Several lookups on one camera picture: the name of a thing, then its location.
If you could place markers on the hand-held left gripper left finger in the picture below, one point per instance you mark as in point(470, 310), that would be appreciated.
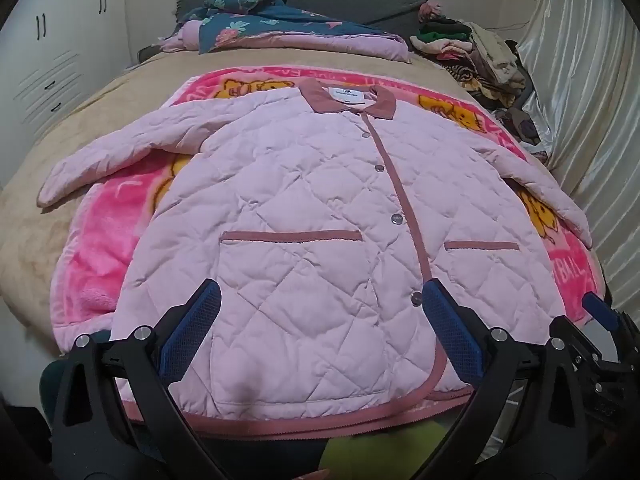
point(192, 327)

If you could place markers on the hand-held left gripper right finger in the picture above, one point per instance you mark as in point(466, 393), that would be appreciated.
point(452, 332)

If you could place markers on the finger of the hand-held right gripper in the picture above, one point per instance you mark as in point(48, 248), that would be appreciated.
point(575, 335)
point(596, 309)

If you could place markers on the pink quilted jacket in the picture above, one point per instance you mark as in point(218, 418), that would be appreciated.
point(300, 210)

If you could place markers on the pile of assorted clothes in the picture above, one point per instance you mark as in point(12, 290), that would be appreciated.
point(480, 60)

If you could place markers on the pink printed fleece blanket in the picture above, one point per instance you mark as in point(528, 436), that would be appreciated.
point(100, 240)

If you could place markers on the white satin curtain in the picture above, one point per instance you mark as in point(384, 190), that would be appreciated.
point(590, 110)

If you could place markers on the beige bed sheet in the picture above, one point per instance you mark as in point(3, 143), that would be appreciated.
point(75, 125)

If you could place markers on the white wardrobe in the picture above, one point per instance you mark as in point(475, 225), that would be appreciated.
point(50, 60)

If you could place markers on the dark blue floral quilt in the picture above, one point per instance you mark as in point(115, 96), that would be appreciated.
point(280, 22)

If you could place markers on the grey padded headboard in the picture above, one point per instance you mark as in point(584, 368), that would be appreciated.
point(350, 0)

